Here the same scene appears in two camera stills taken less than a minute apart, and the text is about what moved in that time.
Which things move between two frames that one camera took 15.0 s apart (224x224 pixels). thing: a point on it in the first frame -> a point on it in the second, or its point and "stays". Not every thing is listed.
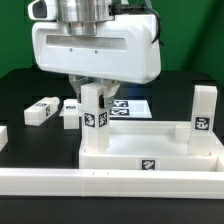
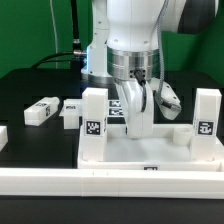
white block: x=3 y=137 stays
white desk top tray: x=156 y=145 stays
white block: x=40 y=112 stays
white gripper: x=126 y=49 -> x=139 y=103
